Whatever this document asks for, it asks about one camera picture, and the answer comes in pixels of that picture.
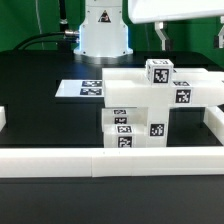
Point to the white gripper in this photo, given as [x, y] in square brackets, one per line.
[147, 11]

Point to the white tagged cube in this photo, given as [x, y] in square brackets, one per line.
[159, 71]

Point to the white chair back frame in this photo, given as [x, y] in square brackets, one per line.
[189, 87]

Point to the white chair seat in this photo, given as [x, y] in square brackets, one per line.
[152, 129]

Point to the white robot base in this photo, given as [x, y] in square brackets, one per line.
[103, 35]

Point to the white left fence stub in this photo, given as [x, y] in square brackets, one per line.
[2, 117]

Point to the white right fence wall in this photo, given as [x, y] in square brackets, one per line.
[214, 120]

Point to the white fence wall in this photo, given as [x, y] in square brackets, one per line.
[110, 162]
[214, 120]

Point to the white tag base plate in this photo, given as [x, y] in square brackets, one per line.
[80, 88]

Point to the white front fence wall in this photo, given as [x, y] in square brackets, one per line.
[110, 162]

